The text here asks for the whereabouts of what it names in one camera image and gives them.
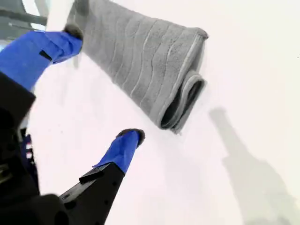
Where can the grey striped towel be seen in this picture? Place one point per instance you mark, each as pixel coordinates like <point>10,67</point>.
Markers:
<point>140,58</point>

